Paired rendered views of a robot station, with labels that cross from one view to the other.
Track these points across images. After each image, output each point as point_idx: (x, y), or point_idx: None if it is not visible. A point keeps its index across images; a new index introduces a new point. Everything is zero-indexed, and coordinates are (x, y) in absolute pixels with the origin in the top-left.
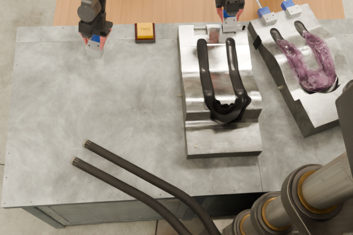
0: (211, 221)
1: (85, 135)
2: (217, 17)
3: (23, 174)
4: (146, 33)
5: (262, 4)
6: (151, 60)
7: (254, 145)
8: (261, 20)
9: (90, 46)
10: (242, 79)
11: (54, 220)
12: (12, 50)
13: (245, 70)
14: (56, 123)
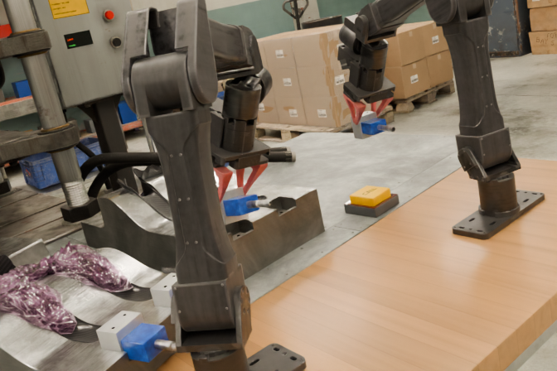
0: (105, 156)
1: (303, 161)
2: (297, 282)
3: (317, 138)
4: (360, 191)
5: None
6: (323, 205)
7: (94, 218)
8: None
9: (365, 113)
10: (152, 210)
11: None
12: None
13: (159, 224)
14: (340, 151)
